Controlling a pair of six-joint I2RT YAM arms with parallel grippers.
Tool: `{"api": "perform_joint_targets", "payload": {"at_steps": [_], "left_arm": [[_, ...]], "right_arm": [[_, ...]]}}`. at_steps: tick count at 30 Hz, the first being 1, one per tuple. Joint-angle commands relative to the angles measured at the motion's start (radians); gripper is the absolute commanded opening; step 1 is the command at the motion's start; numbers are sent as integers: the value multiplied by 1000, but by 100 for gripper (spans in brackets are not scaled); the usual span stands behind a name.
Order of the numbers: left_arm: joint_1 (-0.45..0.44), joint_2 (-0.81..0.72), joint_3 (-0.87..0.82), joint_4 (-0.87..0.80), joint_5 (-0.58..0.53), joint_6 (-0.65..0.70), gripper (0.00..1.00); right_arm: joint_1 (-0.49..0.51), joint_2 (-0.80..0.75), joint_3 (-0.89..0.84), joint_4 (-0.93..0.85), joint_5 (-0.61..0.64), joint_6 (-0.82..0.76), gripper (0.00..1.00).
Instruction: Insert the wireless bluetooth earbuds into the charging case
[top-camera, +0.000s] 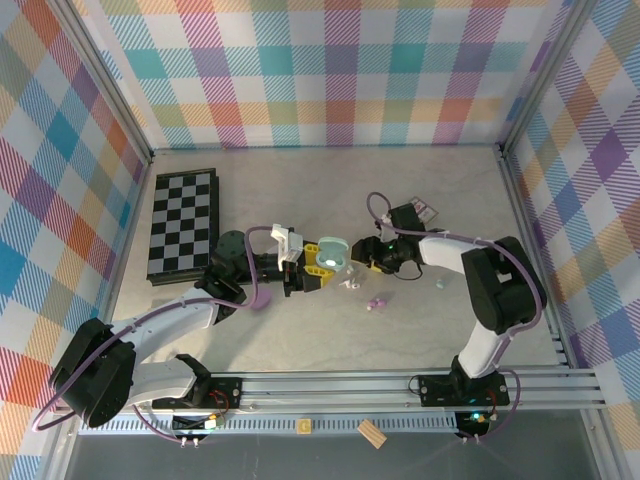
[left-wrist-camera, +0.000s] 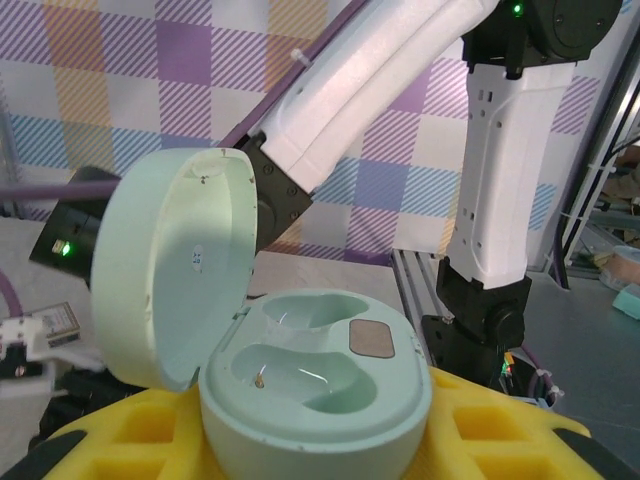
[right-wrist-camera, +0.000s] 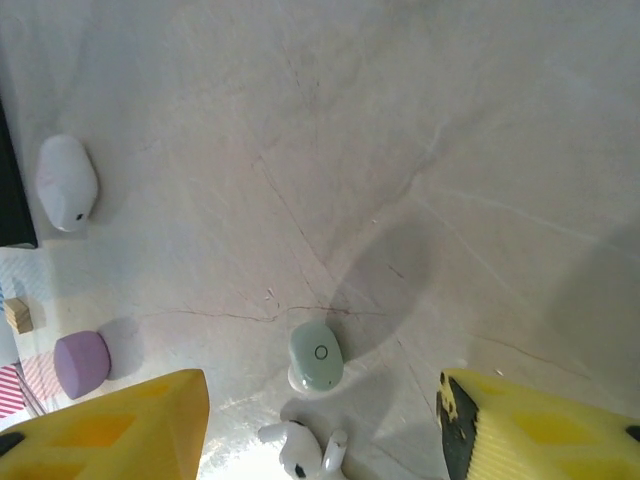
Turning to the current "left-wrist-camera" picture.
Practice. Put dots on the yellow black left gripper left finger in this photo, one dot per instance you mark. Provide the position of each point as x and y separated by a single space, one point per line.
125 440

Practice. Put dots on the black controller board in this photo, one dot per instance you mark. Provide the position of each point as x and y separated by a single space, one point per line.
512 372

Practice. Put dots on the aluminium frame post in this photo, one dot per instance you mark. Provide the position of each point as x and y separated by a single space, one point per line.
600 150

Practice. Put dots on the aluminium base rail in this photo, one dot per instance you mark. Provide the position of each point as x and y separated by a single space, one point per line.
420 285

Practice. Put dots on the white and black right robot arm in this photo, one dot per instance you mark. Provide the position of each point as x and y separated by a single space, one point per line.
500 175

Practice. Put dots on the mint green earbud case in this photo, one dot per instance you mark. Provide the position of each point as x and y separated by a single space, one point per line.
320 425

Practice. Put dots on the small mint green box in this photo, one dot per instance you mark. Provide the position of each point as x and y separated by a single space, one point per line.
629 302

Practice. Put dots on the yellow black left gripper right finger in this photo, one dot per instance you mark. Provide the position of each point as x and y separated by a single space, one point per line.
500 435

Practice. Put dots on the pink patterned card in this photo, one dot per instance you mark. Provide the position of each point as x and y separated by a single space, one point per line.
62 325

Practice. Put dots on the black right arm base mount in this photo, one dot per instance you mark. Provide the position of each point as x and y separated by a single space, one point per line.
465 345

